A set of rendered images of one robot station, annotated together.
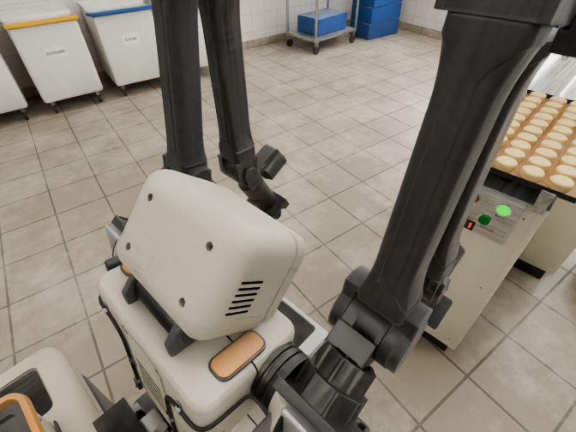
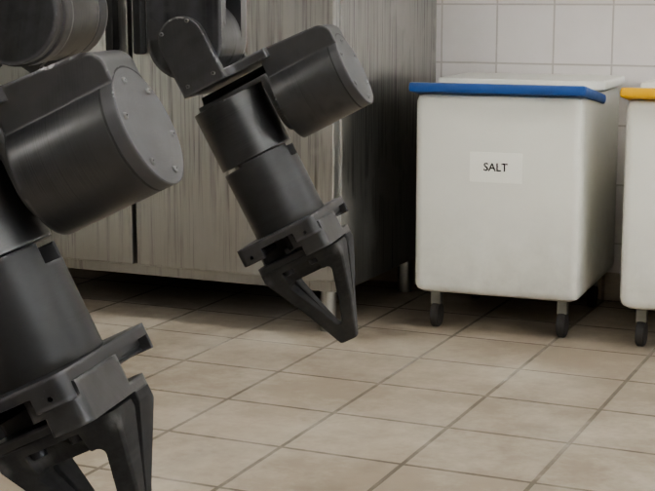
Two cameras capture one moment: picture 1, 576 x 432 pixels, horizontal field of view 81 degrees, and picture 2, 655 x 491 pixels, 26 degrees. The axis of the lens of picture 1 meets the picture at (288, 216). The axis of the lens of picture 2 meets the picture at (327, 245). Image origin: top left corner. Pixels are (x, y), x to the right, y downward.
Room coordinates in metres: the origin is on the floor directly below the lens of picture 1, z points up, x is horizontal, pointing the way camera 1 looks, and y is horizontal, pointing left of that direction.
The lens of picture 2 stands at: (0.16, -0.87, 1.02)
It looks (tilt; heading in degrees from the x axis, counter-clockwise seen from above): 10 degrees down; 59
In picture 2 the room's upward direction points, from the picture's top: straight up
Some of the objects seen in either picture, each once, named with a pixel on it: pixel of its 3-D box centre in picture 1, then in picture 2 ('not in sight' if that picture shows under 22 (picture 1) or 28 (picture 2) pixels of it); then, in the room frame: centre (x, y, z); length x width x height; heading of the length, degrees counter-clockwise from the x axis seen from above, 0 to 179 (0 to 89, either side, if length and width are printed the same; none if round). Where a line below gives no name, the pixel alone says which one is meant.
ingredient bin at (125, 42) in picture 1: (127, 46); not in sight; (3.73, 1.61, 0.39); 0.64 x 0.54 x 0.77; 34
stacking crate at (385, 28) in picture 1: (374, 26); not in sight; (5.56, -1.32, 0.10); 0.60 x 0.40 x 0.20; 123
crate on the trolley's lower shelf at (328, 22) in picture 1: (321, 21); not in sight; (5.07, -0.50, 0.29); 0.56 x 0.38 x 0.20; 133
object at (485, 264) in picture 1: (477, 222); not in sight; (1.00, -0.78, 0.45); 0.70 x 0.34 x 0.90; 136
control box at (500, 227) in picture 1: (470, 206); not in sight; (0.74, -0.53, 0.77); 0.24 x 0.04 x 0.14; 46
